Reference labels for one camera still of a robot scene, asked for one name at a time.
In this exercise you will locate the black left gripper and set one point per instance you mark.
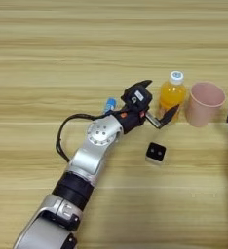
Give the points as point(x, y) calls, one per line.
point(130, 120)

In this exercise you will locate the orange juice bottle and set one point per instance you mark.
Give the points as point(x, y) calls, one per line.
point(171, 94)

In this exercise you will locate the pink plastic cup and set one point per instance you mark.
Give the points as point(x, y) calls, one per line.
point(203, 103)

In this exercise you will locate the small black and white cube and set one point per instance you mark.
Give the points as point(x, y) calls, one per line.
point(156, 152)

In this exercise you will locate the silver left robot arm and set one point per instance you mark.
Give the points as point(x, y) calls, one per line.
point(93, 152)

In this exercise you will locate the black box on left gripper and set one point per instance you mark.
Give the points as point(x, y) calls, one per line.
point(137, 97)

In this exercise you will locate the blue glue stick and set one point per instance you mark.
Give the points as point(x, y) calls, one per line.
point(110, 104)

